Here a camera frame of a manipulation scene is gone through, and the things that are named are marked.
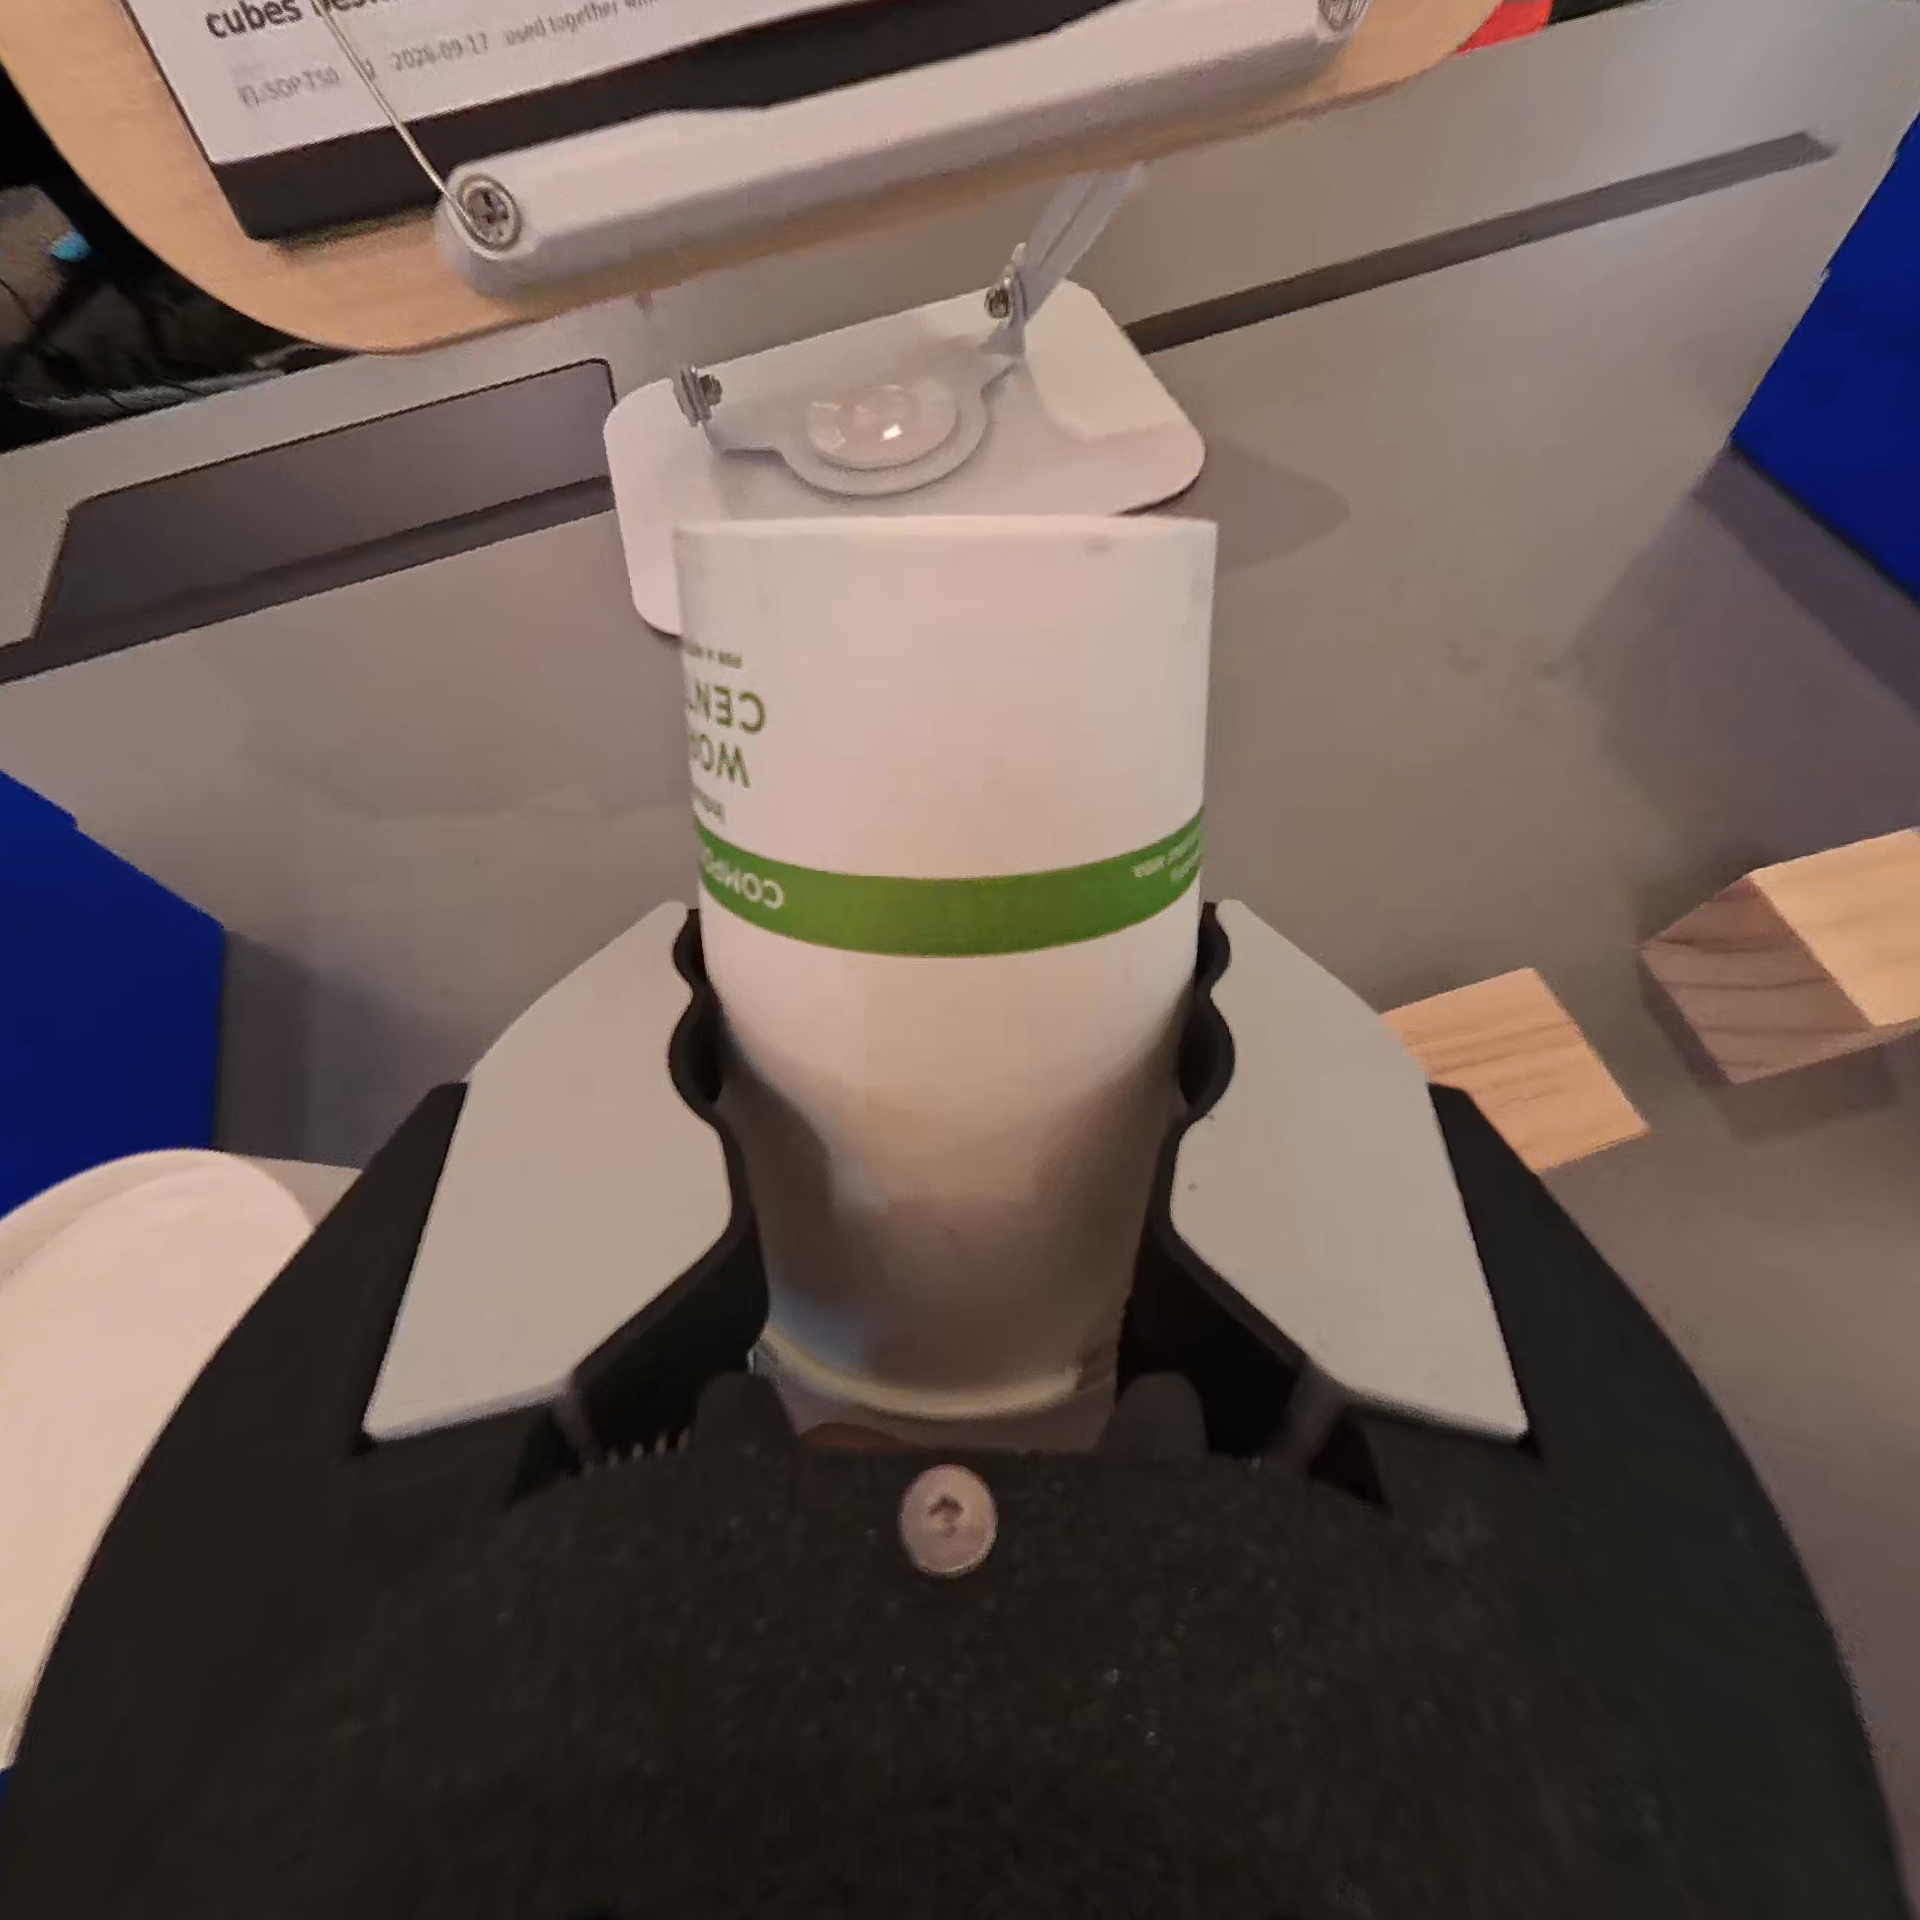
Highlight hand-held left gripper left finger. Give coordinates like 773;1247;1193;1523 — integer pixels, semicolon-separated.
364;900;770;1444

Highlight printed instruction sheet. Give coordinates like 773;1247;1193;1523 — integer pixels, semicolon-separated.
119;0;1321;242

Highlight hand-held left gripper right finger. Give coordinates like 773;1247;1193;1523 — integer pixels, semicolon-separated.
1119;900;1530;1451

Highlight wooden cube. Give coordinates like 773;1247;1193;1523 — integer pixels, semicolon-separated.
1639;827;1920;1085
1381;966;1649;1174

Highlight blue plastic bin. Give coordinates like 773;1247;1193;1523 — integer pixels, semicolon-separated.
0;767;227;1220
1729;113;1920;561

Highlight wooden document stand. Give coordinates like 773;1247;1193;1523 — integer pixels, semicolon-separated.
0;0;1501;639

